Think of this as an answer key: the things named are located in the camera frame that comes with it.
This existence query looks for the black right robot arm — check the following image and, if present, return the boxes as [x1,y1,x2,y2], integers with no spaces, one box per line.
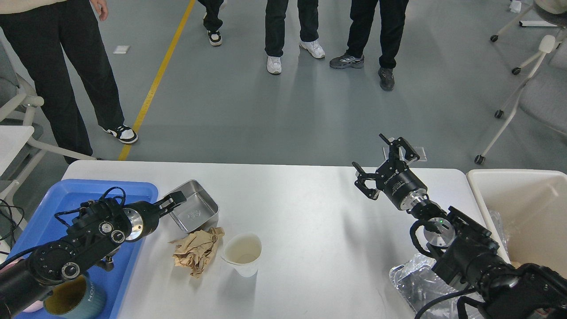
[353,135,567,319]

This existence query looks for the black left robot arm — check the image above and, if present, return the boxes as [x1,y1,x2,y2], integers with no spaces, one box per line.
[0,191,186,319]

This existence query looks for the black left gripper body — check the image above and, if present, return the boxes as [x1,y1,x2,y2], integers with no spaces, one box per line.
[123,201,163,242]

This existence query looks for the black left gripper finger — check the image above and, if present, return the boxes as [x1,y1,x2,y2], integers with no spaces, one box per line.
[155,192,186,218]

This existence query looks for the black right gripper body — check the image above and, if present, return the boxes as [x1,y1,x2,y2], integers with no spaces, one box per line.
[377,159,427,210]

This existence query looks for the person with black white sneakers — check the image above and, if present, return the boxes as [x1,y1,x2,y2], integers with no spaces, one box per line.
[198,0,226,47]

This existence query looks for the beige plastic bin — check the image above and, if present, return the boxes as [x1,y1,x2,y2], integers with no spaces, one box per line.
[466,169,567,276]

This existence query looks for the black cables at left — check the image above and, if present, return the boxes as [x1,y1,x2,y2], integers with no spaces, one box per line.
[0,199,25,257]

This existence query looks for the square stainless steel container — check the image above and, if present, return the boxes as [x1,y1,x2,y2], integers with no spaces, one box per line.
[170,179,219,233]

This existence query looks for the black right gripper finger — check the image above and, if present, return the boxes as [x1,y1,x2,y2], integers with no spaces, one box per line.
[352,161,385,200]
[379,133,420,172]

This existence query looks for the blue plastic tray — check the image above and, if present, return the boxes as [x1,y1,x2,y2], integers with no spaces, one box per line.
[9,179,158,319]

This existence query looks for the white paper cup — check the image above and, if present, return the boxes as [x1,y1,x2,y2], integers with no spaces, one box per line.
[221,233,263,277]

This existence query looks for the white office chair right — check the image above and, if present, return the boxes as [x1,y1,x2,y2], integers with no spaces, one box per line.
[474,30,567,165]

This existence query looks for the dark green mug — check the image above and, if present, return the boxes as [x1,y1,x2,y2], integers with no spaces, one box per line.
[43,273,107,319]

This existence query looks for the grey white office chair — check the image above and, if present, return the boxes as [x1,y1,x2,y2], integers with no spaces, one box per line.
[0,45,94,203]

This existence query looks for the pink ribbed mug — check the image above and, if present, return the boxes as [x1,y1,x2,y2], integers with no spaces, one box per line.
[16,262,45,311]

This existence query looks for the crumpled brown paper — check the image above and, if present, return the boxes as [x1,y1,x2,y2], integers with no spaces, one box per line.
[170,227,225,279]

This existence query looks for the person with grey sneakers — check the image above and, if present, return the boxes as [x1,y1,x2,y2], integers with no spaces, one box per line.
[329,0,409,92]

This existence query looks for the white side table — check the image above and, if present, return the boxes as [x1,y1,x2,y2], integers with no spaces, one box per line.
[0,125,34,175]

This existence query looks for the person in cream shirt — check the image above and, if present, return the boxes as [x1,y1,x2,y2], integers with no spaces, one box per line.
[0,0,138,156]

